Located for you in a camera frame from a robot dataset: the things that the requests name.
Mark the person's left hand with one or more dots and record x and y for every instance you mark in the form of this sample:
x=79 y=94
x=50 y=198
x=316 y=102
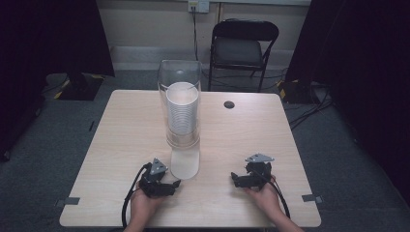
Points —
x=144 y=206

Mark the stack of white paper cups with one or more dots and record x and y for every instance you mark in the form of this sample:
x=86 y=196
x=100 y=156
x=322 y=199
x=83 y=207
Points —
x=182 y=109

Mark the clear plastic cup holder tube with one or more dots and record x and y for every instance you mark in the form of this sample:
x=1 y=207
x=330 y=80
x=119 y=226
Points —
x=184 y=161

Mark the black stand base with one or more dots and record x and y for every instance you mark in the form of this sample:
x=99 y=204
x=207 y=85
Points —
x=296 y=92
x=80 y=88

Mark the grey tape strip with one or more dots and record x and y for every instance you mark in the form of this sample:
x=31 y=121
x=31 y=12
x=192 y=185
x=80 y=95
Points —
x=312 y=198
x=68 y=201

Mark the black folding chair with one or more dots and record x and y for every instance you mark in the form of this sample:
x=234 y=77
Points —
x=238 y=48

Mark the dark curtain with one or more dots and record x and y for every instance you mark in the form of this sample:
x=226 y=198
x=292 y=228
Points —
x=48 y=48
x=364 y=64

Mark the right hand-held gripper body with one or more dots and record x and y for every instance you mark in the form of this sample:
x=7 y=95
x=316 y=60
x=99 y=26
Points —
x=256 y=174

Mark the white wall socket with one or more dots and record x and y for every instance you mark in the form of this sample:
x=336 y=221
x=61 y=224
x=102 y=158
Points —
x=198 y=5

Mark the person's right hand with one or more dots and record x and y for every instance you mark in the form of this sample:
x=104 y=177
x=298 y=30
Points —
x=266 y=199

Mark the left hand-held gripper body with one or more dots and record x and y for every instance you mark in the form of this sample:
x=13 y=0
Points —
x=154 y=180

